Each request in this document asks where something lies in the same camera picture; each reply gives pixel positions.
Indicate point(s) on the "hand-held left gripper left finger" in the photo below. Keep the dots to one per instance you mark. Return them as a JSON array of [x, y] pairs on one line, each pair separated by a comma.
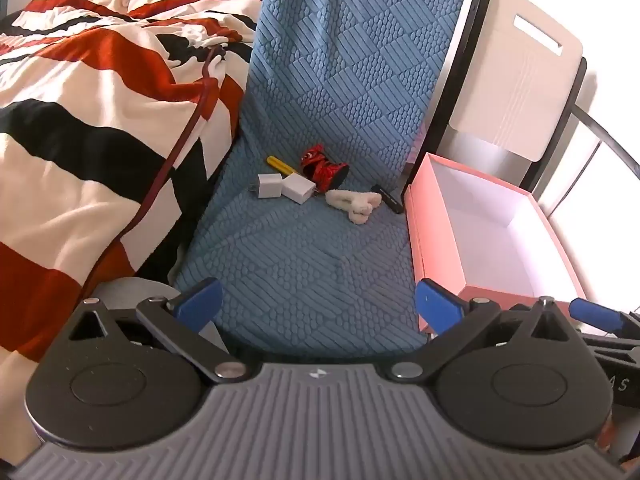
[[200, 302]]

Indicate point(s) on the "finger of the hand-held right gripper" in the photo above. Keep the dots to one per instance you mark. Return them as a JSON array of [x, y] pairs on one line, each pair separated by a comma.
[[595, 312]]

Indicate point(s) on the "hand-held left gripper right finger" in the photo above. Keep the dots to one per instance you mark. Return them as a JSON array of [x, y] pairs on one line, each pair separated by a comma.
[[440, 310]]

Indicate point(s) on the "pink cardboard box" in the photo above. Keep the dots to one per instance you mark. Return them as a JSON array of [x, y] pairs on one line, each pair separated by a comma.
[[432, 240]]

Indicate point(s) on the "white charger plug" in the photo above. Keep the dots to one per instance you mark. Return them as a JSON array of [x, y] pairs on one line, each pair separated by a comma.
[[300, 189], [267, 186]]

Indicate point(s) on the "red black toy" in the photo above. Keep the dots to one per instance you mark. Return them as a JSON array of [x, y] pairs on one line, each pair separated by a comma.
[[322, 167]]

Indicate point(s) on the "black usb stick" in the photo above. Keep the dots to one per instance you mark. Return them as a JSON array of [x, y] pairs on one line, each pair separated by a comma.
[[387, 199]]

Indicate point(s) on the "small yellow stick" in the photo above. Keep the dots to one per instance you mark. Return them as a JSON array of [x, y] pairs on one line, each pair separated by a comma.
[[279, 164]]

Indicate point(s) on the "black curved metal bar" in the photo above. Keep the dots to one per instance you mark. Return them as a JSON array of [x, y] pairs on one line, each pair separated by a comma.
[[612, 137]]

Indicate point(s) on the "red white black striped blanket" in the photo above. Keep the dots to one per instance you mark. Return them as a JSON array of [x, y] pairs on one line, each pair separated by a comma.
[[100, 110]]

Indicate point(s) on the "blue textured chair cover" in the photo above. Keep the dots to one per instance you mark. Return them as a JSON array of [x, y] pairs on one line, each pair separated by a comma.
[[325, 85]]

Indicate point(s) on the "white chair with black frame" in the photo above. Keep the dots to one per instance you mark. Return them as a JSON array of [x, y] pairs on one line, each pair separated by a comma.
[[510, 85]]

